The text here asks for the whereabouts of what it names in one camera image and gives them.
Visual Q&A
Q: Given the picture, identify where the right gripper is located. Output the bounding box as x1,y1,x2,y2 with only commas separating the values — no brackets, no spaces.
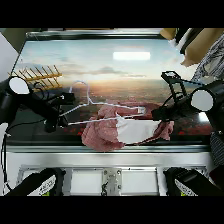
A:
151,96,192,122

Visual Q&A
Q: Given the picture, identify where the pink checked shirt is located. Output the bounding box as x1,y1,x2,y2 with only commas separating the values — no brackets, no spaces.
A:
80,103,175,153

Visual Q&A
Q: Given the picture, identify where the white clothes hanger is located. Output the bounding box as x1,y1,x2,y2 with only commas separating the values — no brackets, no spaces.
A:
59,79,147,127

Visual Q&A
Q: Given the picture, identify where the checked grey garment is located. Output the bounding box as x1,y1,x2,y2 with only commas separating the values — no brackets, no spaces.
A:
209,131,224,168

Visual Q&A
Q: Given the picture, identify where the striped grey garment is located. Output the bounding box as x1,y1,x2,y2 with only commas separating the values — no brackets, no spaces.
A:
191,33,224,84

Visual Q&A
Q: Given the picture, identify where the black garment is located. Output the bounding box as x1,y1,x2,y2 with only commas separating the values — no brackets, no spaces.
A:
174,28,205,55

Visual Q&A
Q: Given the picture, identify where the brown garment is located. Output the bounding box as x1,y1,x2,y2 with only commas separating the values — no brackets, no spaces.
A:
159,28,178,41
180,28,224,68

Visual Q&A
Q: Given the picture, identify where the yellow wooden rack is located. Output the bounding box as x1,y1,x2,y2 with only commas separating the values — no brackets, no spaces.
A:
7,64,63,92

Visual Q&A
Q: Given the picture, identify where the silver frame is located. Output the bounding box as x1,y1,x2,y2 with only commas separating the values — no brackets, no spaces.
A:
0,29,224,197

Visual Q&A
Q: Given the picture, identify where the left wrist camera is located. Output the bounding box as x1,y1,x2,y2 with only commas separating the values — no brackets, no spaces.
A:
49,92,76,107

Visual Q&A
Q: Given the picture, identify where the black cable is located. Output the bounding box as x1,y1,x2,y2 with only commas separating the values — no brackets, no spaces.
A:
0,118,48,193

